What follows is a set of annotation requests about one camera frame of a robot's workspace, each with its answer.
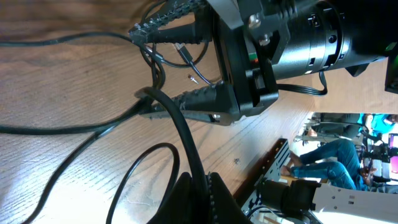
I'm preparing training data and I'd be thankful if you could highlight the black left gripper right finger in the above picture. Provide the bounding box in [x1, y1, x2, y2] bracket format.
[208, 172, 251, 224]

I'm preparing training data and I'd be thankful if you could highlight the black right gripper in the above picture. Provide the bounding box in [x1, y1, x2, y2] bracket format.
[210, 1, 358, 117]

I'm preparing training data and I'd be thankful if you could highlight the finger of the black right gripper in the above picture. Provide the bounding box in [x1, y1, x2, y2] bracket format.
[138, 81, 242, 127]
[129, 0, 213, 44]

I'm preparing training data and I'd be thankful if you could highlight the black USB cable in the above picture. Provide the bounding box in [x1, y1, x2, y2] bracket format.
[0, 0, 223, 91]
[0, 86, 209, 224]

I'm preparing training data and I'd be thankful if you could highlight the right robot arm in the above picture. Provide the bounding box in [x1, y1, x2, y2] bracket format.
[129, 0, 397, 126]

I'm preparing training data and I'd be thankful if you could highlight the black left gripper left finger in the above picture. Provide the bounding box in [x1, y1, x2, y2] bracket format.
[147, 172, 192, 224]

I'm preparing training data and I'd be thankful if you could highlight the seated person in jeans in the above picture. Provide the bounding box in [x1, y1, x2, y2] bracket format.
[279, 113, 398, 192]

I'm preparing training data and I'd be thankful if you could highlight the small metal debris piece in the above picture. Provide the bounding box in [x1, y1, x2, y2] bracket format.
[188, 75, 199, 85]

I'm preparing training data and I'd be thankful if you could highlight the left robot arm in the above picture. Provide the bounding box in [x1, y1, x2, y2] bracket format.
[150, 172, 397, 223]

